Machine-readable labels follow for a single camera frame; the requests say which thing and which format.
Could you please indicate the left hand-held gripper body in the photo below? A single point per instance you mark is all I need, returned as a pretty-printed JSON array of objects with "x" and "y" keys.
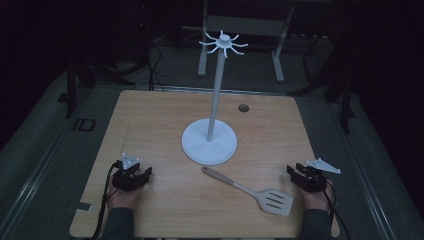
[{"x": 125, "y": 181}]

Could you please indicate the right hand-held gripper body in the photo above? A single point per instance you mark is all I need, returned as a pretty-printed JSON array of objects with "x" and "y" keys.
[{"x": 315, "y": 181}]

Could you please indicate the grey slotted spatula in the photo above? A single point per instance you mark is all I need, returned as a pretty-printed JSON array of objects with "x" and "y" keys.
[{"x": 260, "y": 195}]

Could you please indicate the white utensil rack with hooks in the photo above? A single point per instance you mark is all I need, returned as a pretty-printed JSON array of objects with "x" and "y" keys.
[{"x": 209, "y": 143}]

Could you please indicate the person's left hand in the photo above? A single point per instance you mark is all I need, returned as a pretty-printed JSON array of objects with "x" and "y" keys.
[{"x": 122, "y": 198}]

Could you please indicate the person's right hand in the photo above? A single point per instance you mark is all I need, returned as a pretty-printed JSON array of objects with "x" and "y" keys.
[{"x": 316, "y": 200}]

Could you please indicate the black floor socket box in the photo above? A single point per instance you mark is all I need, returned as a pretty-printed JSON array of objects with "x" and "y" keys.
[{"x": 85, "y": 124}]

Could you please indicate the black metal stand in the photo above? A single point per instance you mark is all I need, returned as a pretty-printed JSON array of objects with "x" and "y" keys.
[
  {"x": 345, "y": 100},
  {"x": 71, "y": 86}
]

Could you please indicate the white metal desk frame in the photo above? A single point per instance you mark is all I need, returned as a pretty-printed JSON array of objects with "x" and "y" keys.
[{"x": 246, "y": 26}]

